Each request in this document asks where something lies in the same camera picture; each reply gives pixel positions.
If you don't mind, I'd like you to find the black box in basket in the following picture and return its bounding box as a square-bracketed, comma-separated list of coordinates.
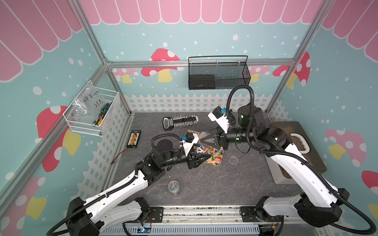
[188, 74, 216, 90]

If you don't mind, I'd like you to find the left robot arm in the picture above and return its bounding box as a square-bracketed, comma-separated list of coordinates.
[46, 133, 211, 236]

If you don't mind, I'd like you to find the black parallel charging board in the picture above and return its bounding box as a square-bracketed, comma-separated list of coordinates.
[127, 130, 141, 148]

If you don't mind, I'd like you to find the pile of lollipops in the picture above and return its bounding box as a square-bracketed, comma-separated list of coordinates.
[205, 146, 224, 166]

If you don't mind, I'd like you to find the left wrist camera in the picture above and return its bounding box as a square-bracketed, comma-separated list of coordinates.
[182, 132, 199, 156]

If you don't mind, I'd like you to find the black socket holder rail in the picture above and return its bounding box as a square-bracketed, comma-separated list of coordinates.
[162, 115, 199, 131]

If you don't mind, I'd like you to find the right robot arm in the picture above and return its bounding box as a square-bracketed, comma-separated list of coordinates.
[201, 85, 377, 235]

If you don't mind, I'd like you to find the green tool in basket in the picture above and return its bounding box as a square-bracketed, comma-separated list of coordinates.
[92, 103, 111, 126]

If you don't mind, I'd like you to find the clear candy jar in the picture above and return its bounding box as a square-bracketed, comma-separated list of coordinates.
[193, 144, 210, 154]
[168, 181, 180, 197]

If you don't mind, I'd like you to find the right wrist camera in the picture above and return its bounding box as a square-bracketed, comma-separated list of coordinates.
[208, 106, 230, 134]

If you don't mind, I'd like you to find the black wire mesh basket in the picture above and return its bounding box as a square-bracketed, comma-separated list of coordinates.
[188, 55, 251, 89]

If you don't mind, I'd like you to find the floral rectangular tray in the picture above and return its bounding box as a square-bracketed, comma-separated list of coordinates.
[187, 130, 224, 166]

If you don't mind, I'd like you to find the brown plastic toolbox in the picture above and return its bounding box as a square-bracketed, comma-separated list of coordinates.
[262, 120, 327, 184]

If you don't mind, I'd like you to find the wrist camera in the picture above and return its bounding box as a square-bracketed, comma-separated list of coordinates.
[182, 132, 199, 156]
[208, 106, 230, 134]

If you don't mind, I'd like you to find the clear plastic zip bag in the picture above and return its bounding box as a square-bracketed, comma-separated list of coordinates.
[71, 82, 111, 124]

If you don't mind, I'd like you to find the white wire basket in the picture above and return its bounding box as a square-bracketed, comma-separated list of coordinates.
[63, 81, 120, 137]

